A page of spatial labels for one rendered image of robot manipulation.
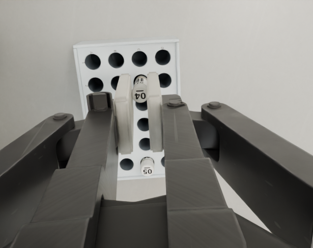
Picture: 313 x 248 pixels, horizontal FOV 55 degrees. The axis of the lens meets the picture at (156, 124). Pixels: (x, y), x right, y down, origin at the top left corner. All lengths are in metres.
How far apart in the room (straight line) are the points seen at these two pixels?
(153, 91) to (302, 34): 0.19
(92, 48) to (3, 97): 0.11
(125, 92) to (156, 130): 0.03
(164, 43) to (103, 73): 0.06
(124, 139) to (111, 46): 0.11
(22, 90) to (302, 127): 0.28
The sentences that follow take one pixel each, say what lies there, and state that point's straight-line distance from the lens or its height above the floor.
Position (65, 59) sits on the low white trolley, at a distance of 0.29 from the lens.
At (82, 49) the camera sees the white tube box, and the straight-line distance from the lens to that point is 0.25.
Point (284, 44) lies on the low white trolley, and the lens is 0.31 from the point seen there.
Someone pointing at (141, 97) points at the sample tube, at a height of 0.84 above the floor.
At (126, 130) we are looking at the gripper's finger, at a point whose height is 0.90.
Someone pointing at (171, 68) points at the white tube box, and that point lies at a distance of 0.25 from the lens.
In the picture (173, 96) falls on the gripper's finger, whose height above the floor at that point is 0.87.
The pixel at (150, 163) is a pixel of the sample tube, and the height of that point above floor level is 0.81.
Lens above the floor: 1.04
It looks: 70 degrees down
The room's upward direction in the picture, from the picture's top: 173 degrees clockwise
